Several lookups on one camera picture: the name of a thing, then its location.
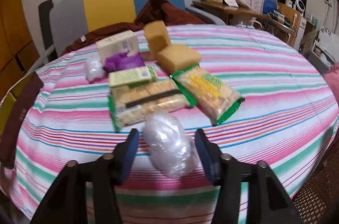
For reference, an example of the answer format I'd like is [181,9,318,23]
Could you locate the wooden wardrobe doors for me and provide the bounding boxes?
[0,0,40,97]

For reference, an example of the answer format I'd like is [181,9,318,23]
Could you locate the clear plastic bag bundle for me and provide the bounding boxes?
[84,56,106,82]
[143,111,199,178]

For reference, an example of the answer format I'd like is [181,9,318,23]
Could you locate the cream cardboard box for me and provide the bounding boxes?
[95,30,139,64]

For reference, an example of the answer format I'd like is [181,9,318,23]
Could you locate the purple snack packets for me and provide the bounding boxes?
[103,53,145,73]

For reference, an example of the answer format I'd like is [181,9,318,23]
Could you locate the green white small carton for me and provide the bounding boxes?
[109,65,157,87]

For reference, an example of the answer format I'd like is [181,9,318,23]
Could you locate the wooden side desk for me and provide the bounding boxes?
[192,1,297,42]

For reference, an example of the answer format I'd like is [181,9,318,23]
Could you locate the cracker pack with black stripe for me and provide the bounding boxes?
[108,79,198,131]

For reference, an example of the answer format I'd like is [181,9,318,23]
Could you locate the gold metal tin box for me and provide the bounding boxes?
[1,72,44,170]

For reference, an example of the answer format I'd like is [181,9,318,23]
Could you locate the black rolled mat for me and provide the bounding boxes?
[38,0,58,62]

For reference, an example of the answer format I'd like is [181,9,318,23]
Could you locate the yellow sponge block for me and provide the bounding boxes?
[144,21,171,61]
[156,44,202,74]

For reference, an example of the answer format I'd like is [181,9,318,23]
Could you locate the yellow green cracker pack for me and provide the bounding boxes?
[170,64,245,125]

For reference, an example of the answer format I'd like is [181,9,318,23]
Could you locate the grey yellow blue headboard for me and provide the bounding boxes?
[49,0,186,55]

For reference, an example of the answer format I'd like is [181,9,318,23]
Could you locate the upright yellow sponge block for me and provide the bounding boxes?
[144,21,171,61]

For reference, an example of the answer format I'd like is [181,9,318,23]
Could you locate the dark red garment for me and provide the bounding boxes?
[62,0,206,55]

